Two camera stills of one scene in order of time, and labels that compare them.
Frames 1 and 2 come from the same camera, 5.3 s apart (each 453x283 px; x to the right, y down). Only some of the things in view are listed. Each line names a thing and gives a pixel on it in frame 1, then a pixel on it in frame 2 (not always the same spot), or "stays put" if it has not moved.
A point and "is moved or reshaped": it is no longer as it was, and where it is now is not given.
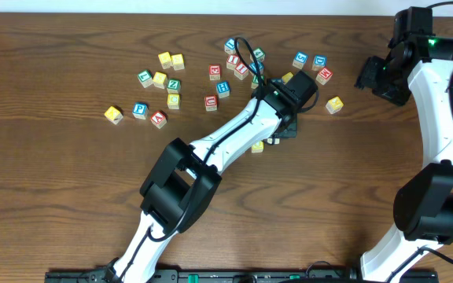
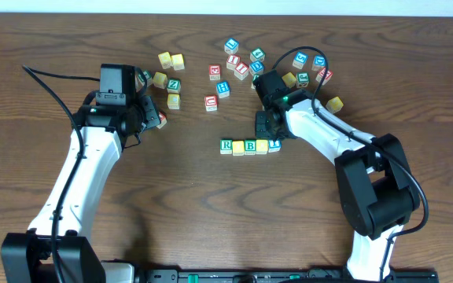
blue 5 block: x=300 y=60 stays put
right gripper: x=366 y=77 -> x=260 y=131
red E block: x=215 y=71 stays put
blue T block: x=270 y=141 is moved or reshaped
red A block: x=159 y=119 stays put
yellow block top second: x=178 y=61 stays put
